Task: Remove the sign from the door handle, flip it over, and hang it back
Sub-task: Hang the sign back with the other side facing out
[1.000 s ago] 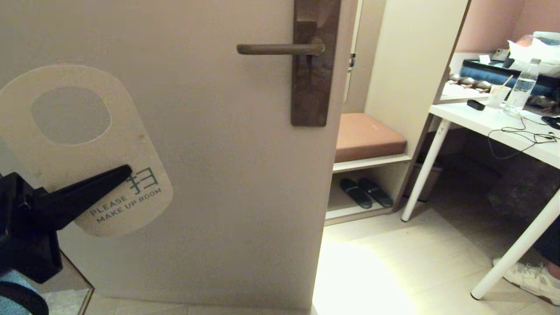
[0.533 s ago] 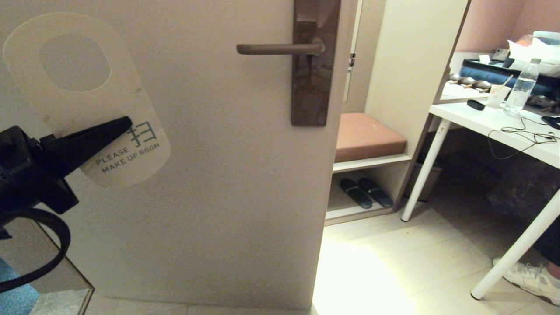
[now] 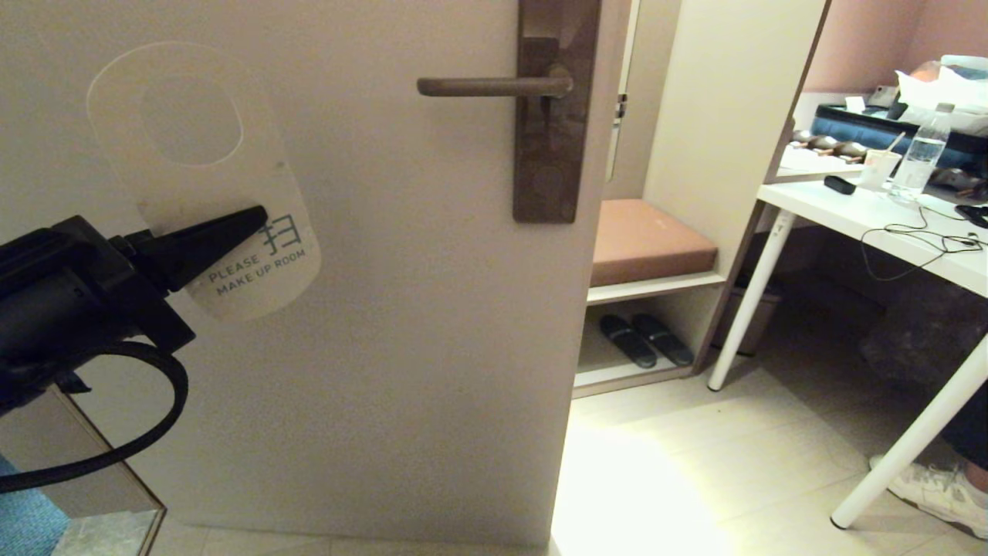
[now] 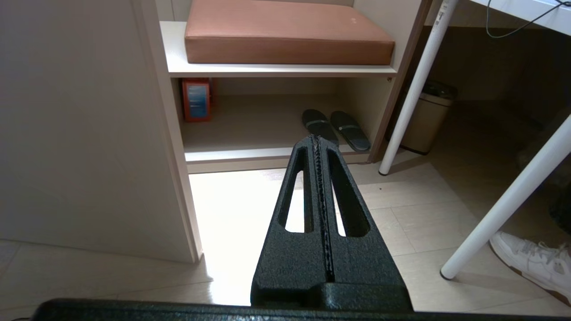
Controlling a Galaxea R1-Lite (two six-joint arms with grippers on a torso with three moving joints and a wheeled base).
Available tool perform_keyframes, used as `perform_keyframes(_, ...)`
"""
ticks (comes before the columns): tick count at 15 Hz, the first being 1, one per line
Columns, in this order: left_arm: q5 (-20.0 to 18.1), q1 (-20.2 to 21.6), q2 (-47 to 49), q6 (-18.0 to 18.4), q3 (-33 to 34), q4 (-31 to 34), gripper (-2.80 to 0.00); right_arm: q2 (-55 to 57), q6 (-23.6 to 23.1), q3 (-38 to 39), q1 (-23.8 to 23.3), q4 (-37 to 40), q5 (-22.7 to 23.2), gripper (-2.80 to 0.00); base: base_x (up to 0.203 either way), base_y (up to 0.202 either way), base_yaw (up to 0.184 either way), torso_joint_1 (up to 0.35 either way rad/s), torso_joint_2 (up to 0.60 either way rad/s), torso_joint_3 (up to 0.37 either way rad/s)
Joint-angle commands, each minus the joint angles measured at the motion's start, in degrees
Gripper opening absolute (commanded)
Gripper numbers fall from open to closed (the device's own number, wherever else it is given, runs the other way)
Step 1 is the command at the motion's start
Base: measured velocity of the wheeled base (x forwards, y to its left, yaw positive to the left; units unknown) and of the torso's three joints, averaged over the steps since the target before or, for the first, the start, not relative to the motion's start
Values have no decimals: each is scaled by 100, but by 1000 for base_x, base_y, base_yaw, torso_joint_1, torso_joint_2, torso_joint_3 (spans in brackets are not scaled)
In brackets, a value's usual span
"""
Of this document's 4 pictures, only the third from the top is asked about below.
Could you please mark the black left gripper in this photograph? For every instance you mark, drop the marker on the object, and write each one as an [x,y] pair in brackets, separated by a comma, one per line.
[62,293]

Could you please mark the light grey door hanger sign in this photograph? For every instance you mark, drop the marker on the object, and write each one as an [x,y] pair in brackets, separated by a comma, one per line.
[255,286]

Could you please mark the beige wooden door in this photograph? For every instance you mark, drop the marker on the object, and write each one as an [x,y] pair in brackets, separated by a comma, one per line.
[386,347]

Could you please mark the framed floor mirror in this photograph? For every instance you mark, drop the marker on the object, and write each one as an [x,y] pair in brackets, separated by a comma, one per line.
[116,533]

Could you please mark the brown metal lock plate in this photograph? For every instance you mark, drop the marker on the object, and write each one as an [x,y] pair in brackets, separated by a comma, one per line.
[556,116]

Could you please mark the dark blue slipper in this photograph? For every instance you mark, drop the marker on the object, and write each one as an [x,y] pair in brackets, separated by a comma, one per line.
[627,341]
[665,338]

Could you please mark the brown bench cushion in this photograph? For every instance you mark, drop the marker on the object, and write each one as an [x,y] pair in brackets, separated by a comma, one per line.
[648,243]

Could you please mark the cream bench shelf unit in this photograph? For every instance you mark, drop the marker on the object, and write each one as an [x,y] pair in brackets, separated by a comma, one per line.
[725,116]

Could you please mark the beige waste bin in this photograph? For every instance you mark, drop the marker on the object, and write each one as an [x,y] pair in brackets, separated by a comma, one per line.
[768,316]

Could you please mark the white paper sheet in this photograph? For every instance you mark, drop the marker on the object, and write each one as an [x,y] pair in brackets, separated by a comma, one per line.
[810,164]

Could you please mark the brown glossy object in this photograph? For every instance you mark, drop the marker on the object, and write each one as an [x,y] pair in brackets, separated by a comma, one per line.
[830,145]

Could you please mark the small black remote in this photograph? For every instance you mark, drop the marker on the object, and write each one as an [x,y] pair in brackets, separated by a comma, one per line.
[838,185]

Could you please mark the white table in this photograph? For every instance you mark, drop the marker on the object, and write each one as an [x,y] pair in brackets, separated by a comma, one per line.
[849,210]

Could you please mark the navy blue suitcase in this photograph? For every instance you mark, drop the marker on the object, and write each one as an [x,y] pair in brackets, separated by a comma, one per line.
[857,127]

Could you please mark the white paper cup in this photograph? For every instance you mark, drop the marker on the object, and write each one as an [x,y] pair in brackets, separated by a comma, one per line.
[878,171]

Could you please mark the wooden stir stick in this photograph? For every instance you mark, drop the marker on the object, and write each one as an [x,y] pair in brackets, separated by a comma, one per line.
[894,144]

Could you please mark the clear plastic water bottle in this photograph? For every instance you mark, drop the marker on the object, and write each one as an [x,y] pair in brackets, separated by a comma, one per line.
[918,162]

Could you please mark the white plastic bag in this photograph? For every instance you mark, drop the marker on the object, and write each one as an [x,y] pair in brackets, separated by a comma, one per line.
[942,89]

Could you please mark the white sneaker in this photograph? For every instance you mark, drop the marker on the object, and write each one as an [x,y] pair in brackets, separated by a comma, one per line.
[934,494]

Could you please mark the black flat gadget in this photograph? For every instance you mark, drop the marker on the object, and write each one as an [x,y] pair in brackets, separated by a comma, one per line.
[974,216]

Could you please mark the dark trouser leg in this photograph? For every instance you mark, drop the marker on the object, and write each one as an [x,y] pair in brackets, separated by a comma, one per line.
[974,440]

